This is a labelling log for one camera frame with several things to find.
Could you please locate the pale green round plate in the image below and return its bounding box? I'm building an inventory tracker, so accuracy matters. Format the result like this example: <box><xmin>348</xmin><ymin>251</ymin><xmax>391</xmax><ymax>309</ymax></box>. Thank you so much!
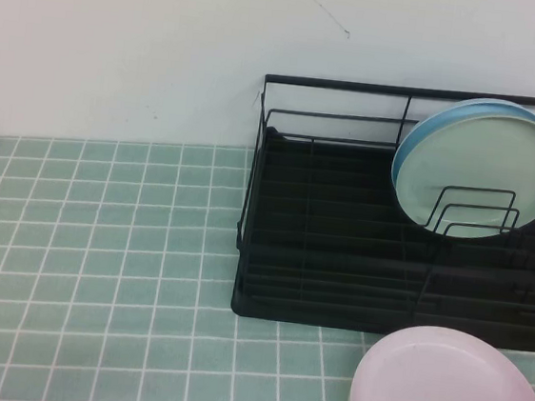
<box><xmin>389</xmin><ymin>103</ymin><xmax>535</xmax><ymax>248</ymax></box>

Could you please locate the blue round plate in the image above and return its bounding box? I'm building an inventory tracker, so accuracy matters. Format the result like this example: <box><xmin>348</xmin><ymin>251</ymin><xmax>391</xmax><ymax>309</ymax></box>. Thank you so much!
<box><xmin>388</xmin><ymin>88</ymin><xmax>535</xmax><ymax>202</ymax></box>

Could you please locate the pink round plate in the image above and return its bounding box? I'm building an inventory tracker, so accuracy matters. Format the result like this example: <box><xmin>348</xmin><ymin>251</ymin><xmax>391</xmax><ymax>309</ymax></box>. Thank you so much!
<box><xmin>347</xmin><ymin>317</ymin><xmax>535</xmax><ymax>401</ymax></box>

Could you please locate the green checked tablecloth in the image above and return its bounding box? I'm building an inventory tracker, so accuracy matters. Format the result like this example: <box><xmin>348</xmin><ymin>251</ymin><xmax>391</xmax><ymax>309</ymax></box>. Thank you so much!
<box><xmin>0</xmin><ymin>98</ymin><xmax>535</xmax><ymax>401</ymax></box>

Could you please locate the black wire dish rack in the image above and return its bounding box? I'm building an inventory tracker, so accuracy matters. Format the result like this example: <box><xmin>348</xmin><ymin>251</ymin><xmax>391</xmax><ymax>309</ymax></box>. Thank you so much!
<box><xmin>228</xmin><ymin>67</ymin><xmax>535</xmax><ymax>353</ymax></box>

